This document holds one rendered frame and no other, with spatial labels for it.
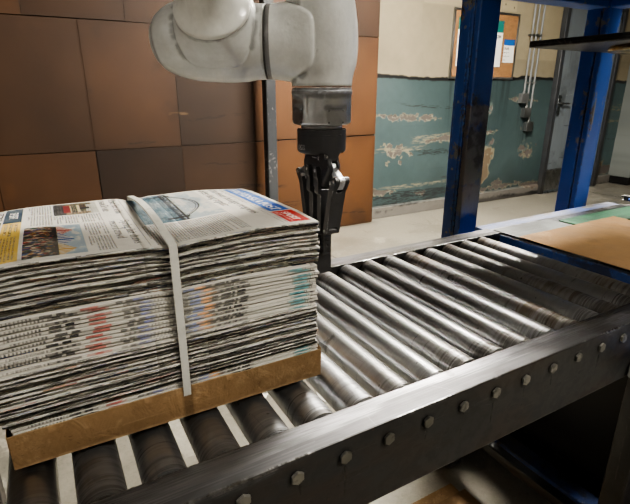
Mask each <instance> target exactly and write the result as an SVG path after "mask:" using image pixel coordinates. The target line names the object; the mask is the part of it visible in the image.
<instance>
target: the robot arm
mask: <svg viewBox="0 0 630 504"><path fill-rule="evenodd" d="M149 40H150V45H151V48H152V51H153V53H154V55H155V57H156V59H157V60H158V62H159V63H160V64H162V66H163V67H164V68H165V69H166V70H167V71H169V72H171V73H173V74H175V75H178V76H180V77H184V78H187V79H192V80H197V81H205V82H221V83H239V82H251V81H256V80H268V79H269V80H281V81H288V82H292V90H291V94H292V121H293V123H294V124H296V125H301V128H297V149H298V151H299V152H300V153H303V154H305V158H304V166H303V167H297V169H296V172H297V176H298V179H299V184H300V192H301V200H302V209H303V213H304V214H306V215H308V216H310V217H312V218H313V219H315V220H317V221H319V225H318V228H319V229H320V233H317V234H318V241H319V245H318V246H319V247H320V251H318V253H319V258H318V262H314V263H315V264H316V265H317V270H318V271H319V274H321V273H325V272H330V271H331V235H332V234H335V233H339V230H340V224H341V218H342V212H343V206H344V199H345V193H346V190H347V187H348V185H349V183H350V179H349V177H343V176H342V174H341V173H340V163H339V154H340V153H343V152H344V151H345V149H346V128H342V125H347V124H349V123H350V122H351V95H352V79H353V74H354V71H355V68H356V63H357V55H358V22H357V14H356V5H355V0H286V1H284V2H277V3H267V4H264V3H254V2H253V0H174V1H173V2H171V3H168V4H166V5H165V6H164V7H162V8H161V9H160V10H159V11H158V12H157V13H156V14H155V15H154V16H153V18H152V22H151V24H150V27H149Z"/></svg>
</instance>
